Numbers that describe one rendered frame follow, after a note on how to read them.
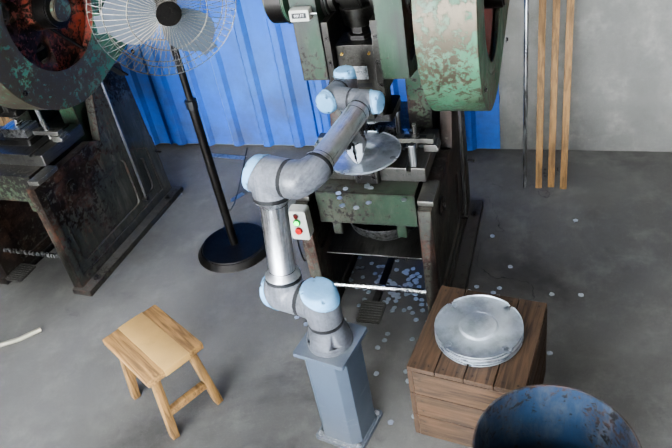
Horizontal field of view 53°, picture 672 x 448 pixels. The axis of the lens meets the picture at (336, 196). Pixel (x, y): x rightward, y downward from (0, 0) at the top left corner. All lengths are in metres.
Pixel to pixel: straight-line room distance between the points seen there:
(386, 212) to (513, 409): 0.88
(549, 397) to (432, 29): 1.09
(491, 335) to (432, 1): 1.07
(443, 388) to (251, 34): 2.41
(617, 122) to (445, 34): 2.03
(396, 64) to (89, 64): 1.48
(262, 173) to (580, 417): 1.14
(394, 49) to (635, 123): 1.85
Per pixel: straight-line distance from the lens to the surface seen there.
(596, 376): 2.71
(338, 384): 2.26
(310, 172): 1.89
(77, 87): 3.17
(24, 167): 3.46
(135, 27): 2.80
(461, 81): 2.05
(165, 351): 2.58
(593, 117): 3.83
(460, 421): 2.39
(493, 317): 2.34
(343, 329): 2.17
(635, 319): 2.94
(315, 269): 2.76
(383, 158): 2.44
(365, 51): 2.40
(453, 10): 1.94
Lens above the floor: 2.05
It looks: 34 degrees down
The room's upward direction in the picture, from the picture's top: 11 degrees counter-clockwise
